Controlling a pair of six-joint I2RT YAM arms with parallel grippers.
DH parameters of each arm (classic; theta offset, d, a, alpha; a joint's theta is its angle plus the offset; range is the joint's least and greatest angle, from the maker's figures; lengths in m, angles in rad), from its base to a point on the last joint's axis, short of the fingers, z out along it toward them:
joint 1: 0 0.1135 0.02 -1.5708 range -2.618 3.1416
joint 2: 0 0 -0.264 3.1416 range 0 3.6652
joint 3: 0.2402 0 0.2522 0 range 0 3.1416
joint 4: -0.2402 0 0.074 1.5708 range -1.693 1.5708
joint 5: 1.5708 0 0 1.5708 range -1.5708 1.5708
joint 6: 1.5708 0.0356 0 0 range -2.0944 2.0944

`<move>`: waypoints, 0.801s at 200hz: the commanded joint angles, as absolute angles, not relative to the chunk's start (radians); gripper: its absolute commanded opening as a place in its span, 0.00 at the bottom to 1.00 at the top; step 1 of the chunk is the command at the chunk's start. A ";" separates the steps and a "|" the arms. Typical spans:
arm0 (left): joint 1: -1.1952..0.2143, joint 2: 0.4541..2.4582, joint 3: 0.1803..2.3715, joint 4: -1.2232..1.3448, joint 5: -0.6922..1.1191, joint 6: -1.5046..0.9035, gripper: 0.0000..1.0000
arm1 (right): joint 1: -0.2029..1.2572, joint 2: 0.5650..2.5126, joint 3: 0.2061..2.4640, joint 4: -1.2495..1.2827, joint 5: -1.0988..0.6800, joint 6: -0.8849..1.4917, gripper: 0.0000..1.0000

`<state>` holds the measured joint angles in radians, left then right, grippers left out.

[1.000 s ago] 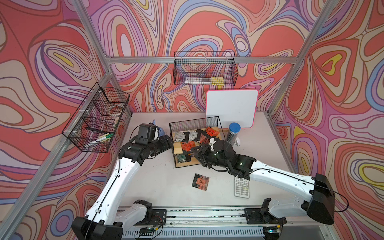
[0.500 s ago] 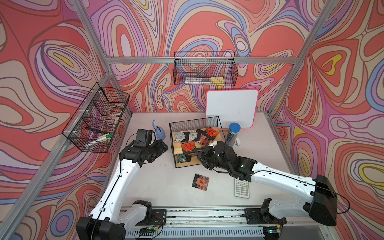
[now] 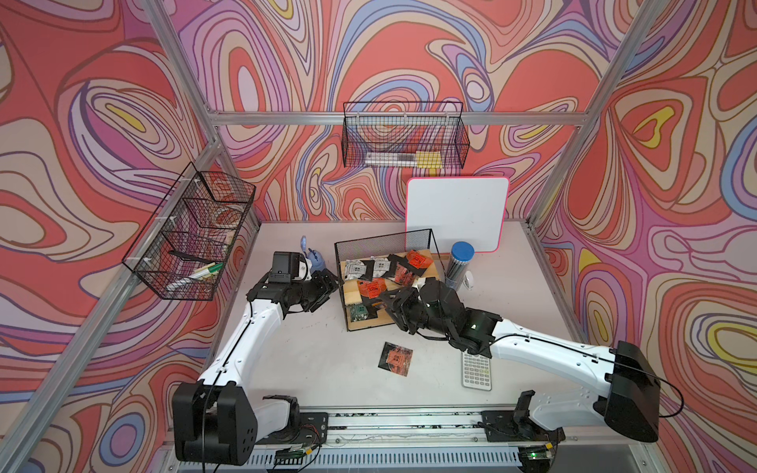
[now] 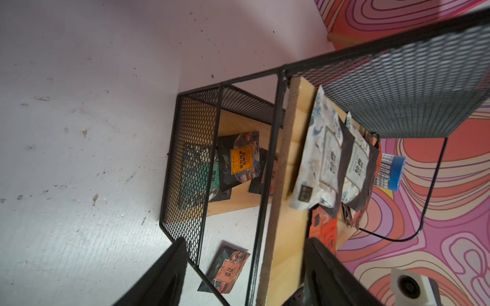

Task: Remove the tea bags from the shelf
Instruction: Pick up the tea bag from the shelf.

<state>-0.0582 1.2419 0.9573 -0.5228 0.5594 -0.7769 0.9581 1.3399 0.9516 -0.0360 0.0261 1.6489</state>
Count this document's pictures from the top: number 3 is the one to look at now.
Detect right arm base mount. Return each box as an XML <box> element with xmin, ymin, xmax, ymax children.
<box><xmin>476</xmin><ymin>390</ymin><xmax>566</xmax><ymax>445</ymax></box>

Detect black wire two-tier shelf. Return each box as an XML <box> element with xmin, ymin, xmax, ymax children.
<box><xmin>334</xmin><ymin>229</ymin><xmax>444</xmax><ymax>331</ymax></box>

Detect white board pink frame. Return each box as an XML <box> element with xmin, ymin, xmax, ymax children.
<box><xmin>405</xmin><ymin>177</ymin><xmax>510</xmax><ymax>253</ymax></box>

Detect white patterned tea bag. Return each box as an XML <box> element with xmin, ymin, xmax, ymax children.
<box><xmin>343</xmin><ymin>259</ymin><xmax>375</xmax><ymax>282</ymax></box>

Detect wall wire basket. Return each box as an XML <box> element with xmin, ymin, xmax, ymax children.
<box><xmin>121</xmin><ymin>164</ymin><xmax>256</xmax><ymax>302</ymax></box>
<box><xmin>341</xmin><ymin>99</ymin><xmax>470</xmax><ymax>173</ymax></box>

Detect white eraser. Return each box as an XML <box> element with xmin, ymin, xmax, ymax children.
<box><xmin>463</xmin><ymin>271</ymin><xmax>475</xmax><ymax>290</ymax></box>

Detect green tea bag lower shelf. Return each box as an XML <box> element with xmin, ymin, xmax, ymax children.
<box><xmin>347</xmin><ymin>304</ymin><xmax>370</xmax><ymax>323</ymax></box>

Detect left wall wire basket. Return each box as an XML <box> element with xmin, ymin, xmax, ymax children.
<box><xmin>121</xmin><ymin>164</ymin><xmax>256</xmax><ymax>302</ymax></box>

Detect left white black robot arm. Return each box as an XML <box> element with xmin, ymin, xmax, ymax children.
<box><xmin>172</xmin><ymin>269</ymin><xmax>338</xmax><ymax>466</ymax></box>

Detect red tea bag black edge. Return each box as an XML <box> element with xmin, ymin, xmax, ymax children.
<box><xmin>378</xmin><ymin>342</ymin><xmax>413</xmax><ymax>376</ymax></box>

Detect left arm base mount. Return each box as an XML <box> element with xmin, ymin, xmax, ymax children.
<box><xmin>257</xmin><ymin>412</ymin><xmax>329</xmax><ymax>445</ymax></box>

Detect green marker in basket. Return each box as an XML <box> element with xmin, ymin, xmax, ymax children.
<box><xmin>189</xmin><ymin>263</ymin><xmax>225</xmax><ymax>280</ymax></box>

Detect blue lid pen jar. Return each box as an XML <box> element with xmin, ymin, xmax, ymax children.
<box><xmin>445</xmin><ymin>242</ymin><xmax>475</xmax><ymax>290</ymax></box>

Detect white calculator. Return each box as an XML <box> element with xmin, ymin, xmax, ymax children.
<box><xmin>461</xmin><ymin>353</ymin><xmax>492</xmax><ymax>391</ymax></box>

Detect blue brush holder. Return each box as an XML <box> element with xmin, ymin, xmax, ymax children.
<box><xmin>301</xmin><ymin>236</ymin><xmax>326</xmax><ymax>272</ymax></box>

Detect back wall wire basket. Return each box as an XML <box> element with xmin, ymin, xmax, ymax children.
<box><xmin>341</xmin><ymin>99</ymin><xmax>470</xmax><ymax>173</ymax></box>

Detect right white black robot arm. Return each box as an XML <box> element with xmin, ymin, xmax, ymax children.
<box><xmin>379</xmin><ymin>278</ymin><xmax>667</xmax><ymax>443</ymax></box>

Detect red tea bag shelf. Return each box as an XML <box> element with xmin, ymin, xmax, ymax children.
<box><xmin>405</xmin><ymin>250</ymin><xmax>433</xmax><ymax>270</ymax></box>

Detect yellow sticky notes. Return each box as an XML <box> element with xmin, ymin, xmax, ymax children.
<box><xmin>415</xmin><ymin>151</ymin><xmax>445</xmax><ymax>169</ymax></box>

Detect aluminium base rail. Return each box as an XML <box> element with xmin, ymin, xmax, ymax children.
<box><xmin>155</xmin><ymin>405</ymin><xmax>664</xmax><ymax>473</ymax></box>

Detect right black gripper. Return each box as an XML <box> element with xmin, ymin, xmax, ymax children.
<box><xmin>378</xmin><ymin>286</ymin><xmax>453</xmax><ymax>338</ymax></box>

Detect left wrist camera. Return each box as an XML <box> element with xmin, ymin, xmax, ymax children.
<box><xmin>268</xmin><ymin>251</ymin><xmax>310</xmax><ymax>284</ymax></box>

